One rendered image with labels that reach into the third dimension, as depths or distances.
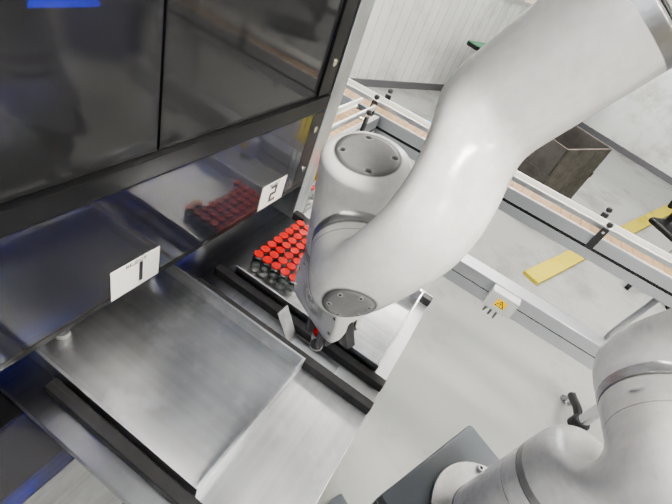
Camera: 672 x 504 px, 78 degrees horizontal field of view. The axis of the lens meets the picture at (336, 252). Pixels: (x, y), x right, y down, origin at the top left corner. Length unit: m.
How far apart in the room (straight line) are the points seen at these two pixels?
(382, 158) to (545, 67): 0.14
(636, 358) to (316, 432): 0.46
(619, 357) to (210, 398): 0.56
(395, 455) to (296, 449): 1.14
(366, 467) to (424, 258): 1.49
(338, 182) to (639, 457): 0.37
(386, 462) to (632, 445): 1.36
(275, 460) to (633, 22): 0.64
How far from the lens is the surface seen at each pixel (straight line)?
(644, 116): 7.53
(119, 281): 0.67
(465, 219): 0.32
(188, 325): 0.80
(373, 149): 0.38
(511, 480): 0.67
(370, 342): 0.87
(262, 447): 0.71
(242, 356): 0.77
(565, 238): 1.71
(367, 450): 1.79
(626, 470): 0.51
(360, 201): 0.36
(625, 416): 0.54
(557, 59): 0.32
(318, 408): 0.76
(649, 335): 0.55
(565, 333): 1.96
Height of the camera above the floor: 1.52
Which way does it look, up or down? 39 degrees down
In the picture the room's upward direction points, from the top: 24 degrees clockwise
